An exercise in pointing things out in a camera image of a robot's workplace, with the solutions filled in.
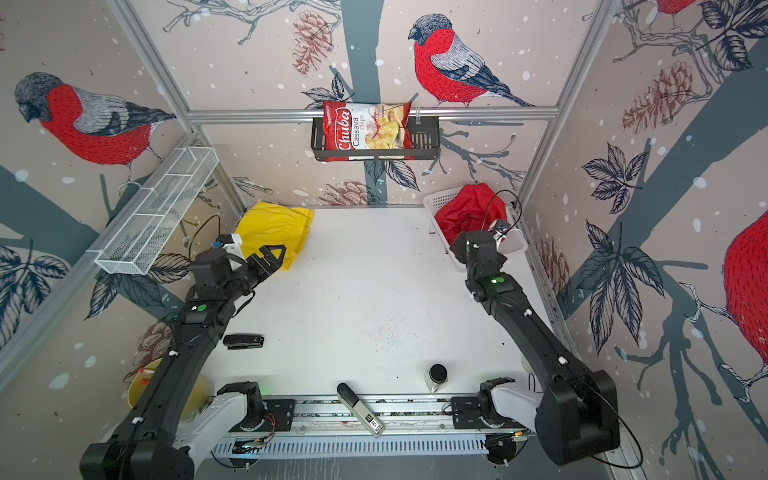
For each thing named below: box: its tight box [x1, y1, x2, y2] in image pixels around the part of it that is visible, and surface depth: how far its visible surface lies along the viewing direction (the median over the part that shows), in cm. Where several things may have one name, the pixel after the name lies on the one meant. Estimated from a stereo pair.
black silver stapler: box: [336, 382, 385, 438], surface depth 73 cm
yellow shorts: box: [236, 202, 315, 272], surface depth 113 cm
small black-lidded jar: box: [426, 363, 449, 393], surface depth 73 cm
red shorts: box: [434, 183, 507, 245], surface depth 102 cm
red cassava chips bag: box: [323, 101, 415, 162], surface depth 90 cm
